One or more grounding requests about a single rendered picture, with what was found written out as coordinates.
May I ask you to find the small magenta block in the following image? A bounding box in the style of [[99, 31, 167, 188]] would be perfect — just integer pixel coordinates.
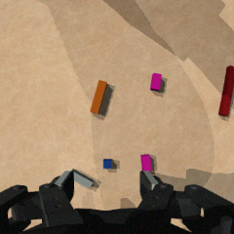
[[150, 73, 162, 91], [140, 154, 151, 172]]

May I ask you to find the red rod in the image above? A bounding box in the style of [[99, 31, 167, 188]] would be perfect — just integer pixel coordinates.
[[218, 65, 234, 116]]

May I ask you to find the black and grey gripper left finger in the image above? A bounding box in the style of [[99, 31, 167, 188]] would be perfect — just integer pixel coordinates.
[[0, 171, 84, 234]]

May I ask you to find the orange rod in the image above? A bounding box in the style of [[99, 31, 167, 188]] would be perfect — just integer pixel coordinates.
[[90, 80, 107, 114]]

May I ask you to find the small blue cube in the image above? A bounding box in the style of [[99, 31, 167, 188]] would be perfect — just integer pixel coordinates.
[[103, 159, 111, 169]]

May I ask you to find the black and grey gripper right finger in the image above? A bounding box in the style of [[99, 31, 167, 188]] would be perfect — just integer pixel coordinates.
[[126, 171, 234, 234]]

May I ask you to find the grey rod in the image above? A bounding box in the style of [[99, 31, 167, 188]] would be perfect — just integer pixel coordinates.
[[72, 169, 94, 189]]

